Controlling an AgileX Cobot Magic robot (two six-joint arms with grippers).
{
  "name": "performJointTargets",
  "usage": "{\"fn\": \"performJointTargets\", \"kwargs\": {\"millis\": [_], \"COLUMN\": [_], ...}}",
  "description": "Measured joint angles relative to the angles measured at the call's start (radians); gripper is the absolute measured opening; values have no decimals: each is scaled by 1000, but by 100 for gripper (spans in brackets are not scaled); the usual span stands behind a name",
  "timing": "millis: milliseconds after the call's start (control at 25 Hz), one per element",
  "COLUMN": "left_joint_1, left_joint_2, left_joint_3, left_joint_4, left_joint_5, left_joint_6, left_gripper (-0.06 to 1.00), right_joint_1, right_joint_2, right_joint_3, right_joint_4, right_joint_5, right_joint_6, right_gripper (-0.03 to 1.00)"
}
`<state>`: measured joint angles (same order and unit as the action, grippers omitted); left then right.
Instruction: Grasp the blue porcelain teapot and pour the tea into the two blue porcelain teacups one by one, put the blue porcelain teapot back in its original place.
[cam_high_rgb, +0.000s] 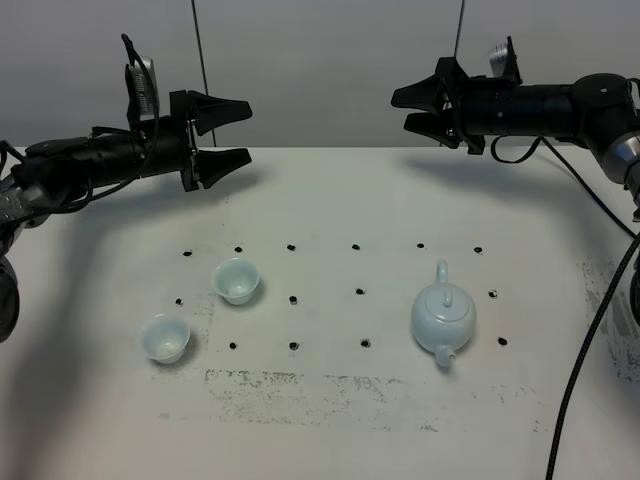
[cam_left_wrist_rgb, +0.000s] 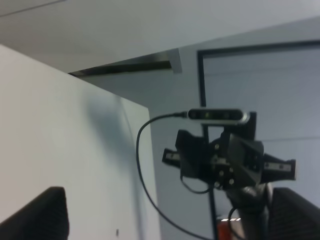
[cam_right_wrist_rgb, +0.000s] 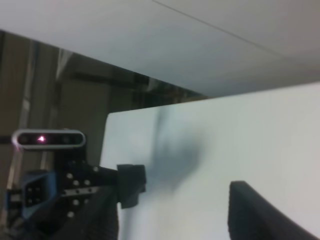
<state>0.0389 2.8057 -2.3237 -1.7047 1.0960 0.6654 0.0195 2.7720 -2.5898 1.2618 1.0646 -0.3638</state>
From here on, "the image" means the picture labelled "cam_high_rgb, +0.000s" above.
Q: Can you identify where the light blue porcelain teapot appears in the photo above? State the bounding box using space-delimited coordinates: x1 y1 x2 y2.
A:
410 259 477 370

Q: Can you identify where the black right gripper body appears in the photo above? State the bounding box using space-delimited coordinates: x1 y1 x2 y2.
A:
435 57 515 154

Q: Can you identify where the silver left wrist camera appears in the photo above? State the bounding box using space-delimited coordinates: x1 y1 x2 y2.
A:
125 57 157 123

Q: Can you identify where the black braided cable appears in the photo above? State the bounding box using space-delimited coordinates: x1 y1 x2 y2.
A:
541 134 640 480

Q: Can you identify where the light blue teacup rear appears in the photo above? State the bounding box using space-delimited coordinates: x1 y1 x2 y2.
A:
211 258 261 306

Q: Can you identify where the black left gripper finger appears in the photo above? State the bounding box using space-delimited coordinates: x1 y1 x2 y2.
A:
187 91 251 135
195 148 252 188

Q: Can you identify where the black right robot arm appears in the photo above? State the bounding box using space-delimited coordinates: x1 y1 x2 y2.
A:
391 57 639 199

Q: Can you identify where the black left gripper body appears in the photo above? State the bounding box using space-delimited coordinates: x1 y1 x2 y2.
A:
141 90 200 192

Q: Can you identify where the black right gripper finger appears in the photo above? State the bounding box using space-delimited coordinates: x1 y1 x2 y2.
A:
404 112 460 148
391 75 448 111

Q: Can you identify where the light blue teacup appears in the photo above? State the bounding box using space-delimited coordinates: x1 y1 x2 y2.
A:
138 313 191 365
211 258 261 306

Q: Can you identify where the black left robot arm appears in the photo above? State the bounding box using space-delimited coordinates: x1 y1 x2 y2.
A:
1 91 253 254

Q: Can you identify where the light blue teacup front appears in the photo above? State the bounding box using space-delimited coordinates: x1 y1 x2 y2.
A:
138 313 191 365

